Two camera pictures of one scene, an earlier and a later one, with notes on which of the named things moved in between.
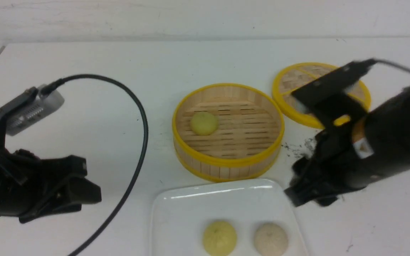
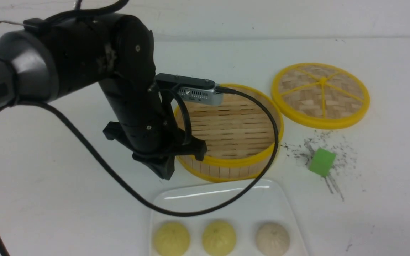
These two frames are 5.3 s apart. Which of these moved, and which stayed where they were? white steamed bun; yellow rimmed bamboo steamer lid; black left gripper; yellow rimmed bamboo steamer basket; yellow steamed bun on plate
Moved: black left gripper
Stayed: yellow rimmed bamboo steamer lid; yellow rimmed bamboo steamer basket; yellow steamed bun on plate; white steamed bun
